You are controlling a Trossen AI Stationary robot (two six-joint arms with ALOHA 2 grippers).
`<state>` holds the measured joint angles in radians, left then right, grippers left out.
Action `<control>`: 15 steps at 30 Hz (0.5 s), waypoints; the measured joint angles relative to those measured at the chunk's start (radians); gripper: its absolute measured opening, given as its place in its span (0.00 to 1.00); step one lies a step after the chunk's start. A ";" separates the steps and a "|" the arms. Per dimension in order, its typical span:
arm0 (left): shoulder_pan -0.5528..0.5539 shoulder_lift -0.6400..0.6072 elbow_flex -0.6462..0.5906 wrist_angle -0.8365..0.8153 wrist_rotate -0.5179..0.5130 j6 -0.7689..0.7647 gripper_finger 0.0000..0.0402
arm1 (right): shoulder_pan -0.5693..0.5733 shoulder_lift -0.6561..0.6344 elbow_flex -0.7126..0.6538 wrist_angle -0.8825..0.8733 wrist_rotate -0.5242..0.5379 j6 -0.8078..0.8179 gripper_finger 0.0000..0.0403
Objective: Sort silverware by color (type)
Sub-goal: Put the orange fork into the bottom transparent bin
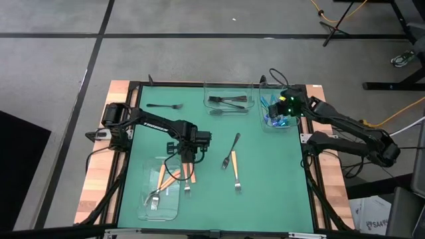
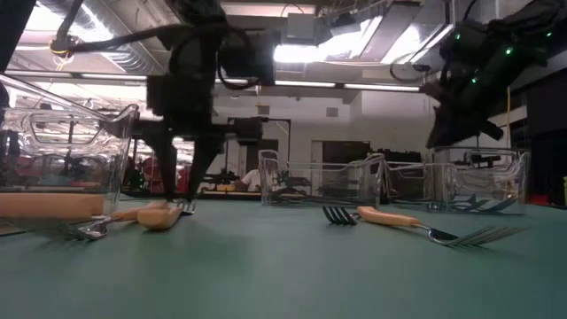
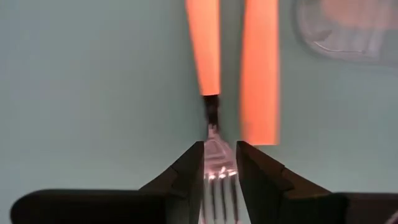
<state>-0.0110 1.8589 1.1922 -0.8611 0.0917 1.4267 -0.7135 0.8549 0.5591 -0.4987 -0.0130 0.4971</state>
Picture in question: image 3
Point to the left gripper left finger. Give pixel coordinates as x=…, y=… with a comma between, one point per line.
x=155, y=205

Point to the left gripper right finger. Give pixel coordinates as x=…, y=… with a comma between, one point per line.
x=295, y=205

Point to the clear plastic bin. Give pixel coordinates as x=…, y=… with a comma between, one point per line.
x=342, y=40

